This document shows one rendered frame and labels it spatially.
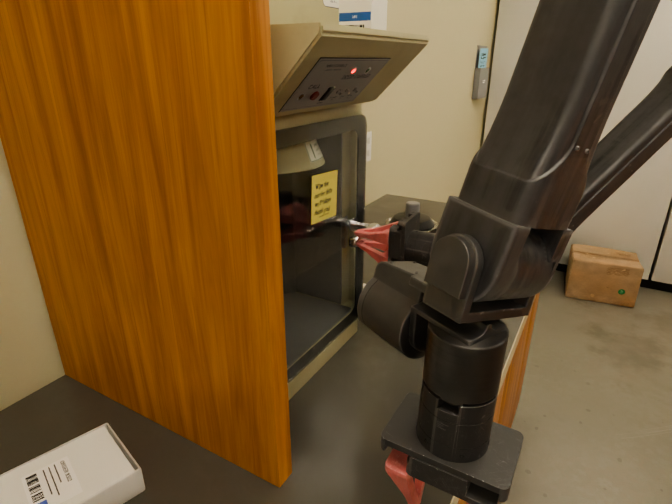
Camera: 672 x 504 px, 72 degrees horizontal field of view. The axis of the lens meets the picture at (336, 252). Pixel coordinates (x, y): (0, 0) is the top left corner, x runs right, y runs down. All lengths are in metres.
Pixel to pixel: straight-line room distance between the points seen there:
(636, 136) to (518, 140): 0.44
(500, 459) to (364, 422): 0.41
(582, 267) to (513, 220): 3.10
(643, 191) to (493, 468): 3.32
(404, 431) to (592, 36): 0.31
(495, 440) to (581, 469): 1.79
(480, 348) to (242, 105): 0.31
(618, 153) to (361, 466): 0.55
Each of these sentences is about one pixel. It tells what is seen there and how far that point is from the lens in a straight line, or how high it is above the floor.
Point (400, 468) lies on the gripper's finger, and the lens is 0.42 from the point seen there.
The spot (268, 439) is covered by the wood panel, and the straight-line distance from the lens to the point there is 0.66.
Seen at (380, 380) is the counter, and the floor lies 0.94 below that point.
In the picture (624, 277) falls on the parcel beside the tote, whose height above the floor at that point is 0.21.
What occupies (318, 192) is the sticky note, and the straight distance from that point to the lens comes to 0.72.
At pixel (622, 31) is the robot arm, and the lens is 0.32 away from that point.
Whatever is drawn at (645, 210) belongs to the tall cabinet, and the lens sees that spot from 3.67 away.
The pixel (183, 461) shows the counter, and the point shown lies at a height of 0.94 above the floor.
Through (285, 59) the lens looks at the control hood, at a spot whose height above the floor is 1.48.
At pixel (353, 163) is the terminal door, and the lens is 0.81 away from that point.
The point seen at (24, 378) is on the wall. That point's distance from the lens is 1.01.
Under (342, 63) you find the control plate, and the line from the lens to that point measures 0.60.
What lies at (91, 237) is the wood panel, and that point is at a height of 1.24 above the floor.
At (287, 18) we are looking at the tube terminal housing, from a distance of 0.66.
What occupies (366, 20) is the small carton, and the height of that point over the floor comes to 1.52.
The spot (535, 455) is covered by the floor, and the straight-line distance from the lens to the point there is 2.19.
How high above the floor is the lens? 1.47
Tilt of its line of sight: 23 degrees down
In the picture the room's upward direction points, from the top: straight up
